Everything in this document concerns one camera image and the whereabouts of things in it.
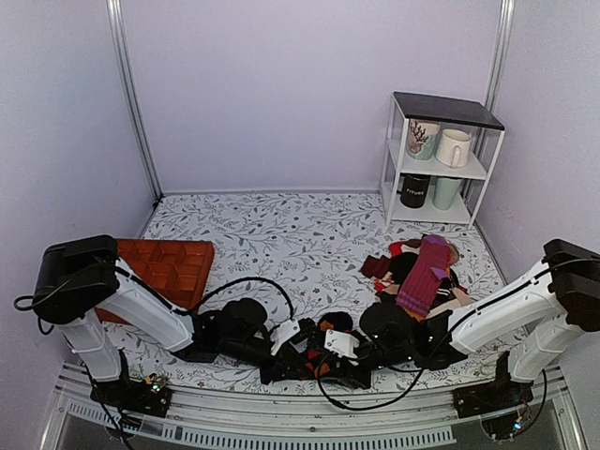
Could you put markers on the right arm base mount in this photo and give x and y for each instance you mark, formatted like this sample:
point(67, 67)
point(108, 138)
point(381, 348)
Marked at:
point(491, 397)

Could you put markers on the black mug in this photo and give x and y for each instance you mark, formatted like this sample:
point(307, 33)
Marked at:
point(414, 190)

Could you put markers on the magenta striped sock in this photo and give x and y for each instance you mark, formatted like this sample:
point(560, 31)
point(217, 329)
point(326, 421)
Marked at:
point(419, 289)

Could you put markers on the black red orange argyle sock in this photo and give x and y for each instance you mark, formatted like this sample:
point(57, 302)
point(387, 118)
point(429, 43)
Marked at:
point(320, 361)

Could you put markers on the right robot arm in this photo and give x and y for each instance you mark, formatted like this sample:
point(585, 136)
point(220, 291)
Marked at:
point(560, 292)

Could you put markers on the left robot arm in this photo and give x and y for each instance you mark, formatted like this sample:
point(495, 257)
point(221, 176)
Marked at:
point(84, 282)

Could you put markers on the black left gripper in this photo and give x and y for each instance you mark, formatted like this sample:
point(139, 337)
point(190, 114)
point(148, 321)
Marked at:
point(287, 362)

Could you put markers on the floral table mat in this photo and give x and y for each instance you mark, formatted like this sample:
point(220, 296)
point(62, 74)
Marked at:
point(312, 245)

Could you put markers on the pale green mug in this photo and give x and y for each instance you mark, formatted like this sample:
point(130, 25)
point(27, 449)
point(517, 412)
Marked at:
point(446, 190)

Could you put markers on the floral patterned mug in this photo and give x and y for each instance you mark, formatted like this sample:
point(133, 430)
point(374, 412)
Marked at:
point(422, 139)

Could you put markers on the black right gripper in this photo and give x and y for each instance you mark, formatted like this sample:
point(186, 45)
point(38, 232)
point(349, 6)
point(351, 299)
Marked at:
point(352, 377)

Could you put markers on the cream white mug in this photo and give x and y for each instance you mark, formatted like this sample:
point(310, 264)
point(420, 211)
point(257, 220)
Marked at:
point(454, 148)

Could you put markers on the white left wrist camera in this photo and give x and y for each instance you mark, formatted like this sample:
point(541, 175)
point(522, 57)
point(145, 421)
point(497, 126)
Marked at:
point(282, 334)

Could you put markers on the dark red sock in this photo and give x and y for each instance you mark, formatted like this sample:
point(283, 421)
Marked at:
point(376, 268)

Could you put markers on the white metal shelf rack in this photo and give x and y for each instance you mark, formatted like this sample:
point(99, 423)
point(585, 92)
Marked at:
point(487, 134)

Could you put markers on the brown wooden compartment tray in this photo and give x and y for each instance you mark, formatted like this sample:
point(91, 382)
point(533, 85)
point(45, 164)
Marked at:
point(176, 269)

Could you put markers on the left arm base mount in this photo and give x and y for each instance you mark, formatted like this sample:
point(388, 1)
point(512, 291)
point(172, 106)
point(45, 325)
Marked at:
point(149, 396)

